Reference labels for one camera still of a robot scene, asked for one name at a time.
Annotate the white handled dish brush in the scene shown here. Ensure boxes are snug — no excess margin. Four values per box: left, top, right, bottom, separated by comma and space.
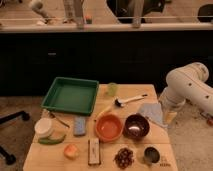
114, 94, 148, 107

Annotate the green plastic cup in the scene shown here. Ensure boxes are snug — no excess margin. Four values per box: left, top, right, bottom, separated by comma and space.
107, 82, 118, 97

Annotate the grey blue folded cloth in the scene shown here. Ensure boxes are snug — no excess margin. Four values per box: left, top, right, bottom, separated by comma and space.
138, 103, 167, 128

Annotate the dark brown bowl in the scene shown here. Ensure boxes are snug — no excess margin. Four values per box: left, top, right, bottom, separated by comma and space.
123, 114, 150, 140

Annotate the black office chair base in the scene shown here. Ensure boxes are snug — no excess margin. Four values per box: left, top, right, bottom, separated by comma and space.
0, 110, 31, 166

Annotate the black handled utensil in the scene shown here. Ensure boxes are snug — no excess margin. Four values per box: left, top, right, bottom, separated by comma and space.
48, 112, 70, 128

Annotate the orange peach toy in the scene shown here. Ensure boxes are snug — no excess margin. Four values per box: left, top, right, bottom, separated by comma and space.
64, 144, 79, 159

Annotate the orange bowl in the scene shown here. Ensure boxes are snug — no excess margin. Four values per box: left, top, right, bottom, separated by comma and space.
94, 114, 123, 142

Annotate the blue sponge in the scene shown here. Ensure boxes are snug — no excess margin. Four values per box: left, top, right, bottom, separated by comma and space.
73, 117, 86, 136

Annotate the whiteboard eraser block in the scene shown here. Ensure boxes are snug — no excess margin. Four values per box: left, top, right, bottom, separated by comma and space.
88, 138, 101, 165

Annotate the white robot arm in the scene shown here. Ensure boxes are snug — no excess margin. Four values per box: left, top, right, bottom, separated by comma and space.
159, 62, 213, 116

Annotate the small metal cup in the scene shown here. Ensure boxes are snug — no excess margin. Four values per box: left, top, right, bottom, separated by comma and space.
144, 147, 160, 165

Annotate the bunch of dark grapes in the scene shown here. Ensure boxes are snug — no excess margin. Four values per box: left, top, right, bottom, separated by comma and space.
114, 148, 134, 169

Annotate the green plastic tray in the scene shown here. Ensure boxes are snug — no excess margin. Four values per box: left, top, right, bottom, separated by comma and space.
42, 77, 99, 116

